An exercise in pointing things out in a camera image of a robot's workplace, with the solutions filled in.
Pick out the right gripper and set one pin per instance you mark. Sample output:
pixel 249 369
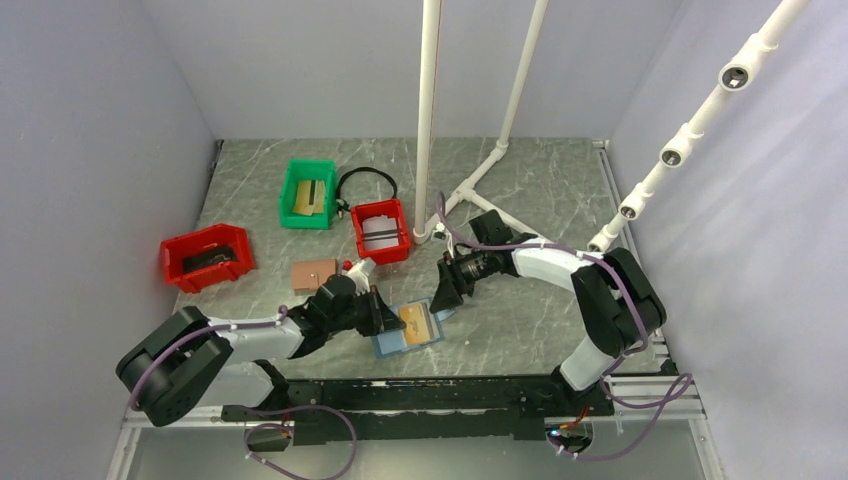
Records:
pixel 452 284

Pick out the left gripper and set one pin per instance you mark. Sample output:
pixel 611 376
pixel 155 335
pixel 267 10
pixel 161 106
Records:
pixel 381 318

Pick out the blue card holder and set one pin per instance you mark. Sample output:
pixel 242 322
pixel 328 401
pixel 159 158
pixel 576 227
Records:
pixel 392 343

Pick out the orange credit card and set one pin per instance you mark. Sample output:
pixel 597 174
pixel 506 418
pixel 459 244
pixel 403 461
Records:
pixel 312 185

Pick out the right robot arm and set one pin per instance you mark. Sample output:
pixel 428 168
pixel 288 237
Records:
pixel 618 304

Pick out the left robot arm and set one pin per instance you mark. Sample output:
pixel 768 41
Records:
pixel 193 360

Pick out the orange card in holder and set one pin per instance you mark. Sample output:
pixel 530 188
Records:
pixel 420 325

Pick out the white card in red bin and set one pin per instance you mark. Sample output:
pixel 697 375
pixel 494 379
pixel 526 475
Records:
pixel 380 232

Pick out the brown card holder back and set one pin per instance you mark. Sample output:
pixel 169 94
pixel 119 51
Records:
pixel 307 276

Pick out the gold cards in green bin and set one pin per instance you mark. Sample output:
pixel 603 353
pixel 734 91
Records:
pixel 309 203

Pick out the small red plastic bin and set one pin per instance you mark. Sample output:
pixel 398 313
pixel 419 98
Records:
pixel 392 208

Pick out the green plastic bin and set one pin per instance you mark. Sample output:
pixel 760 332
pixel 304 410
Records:
pixel 307 169

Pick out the large red plastic bin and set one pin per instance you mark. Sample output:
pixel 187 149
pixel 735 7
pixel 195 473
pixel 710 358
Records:
pixel 206 257

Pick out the white pipe with sockets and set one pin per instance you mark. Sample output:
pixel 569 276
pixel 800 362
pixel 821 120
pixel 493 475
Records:
pixel 735 76

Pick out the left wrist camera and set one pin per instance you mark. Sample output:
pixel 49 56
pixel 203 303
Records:
pixel 359 272

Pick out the white pvc pipe frame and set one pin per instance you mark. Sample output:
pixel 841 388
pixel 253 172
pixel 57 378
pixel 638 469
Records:
pixel 495 69

